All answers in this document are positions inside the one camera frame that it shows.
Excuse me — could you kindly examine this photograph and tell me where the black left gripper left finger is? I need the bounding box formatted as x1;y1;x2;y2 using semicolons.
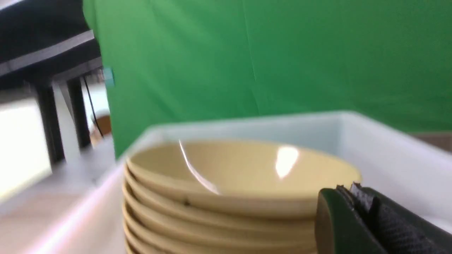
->
315;186;387;254

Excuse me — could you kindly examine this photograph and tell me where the yellow noodle bowl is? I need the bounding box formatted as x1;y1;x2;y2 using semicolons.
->
126;140;362;220

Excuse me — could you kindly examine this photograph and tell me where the stack of yellow bowls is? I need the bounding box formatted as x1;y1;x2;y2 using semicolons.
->
122;169;317;254

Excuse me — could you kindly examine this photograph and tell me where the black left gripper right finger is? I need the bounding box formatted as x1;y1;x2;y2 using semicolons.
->
351;183;452;254

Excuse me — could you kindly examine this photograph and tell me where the white plastic tub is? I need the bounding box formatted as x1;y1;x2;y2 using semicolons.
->
24;111;452;254

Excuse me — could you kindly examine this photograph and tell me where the black metal frame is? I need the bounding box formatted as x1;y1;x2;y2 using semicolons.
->
0;0;100;164

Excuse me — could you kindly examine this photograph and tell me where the green backdrop cloth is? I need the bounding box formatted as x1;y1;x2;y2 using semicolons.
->
83;0;452;157

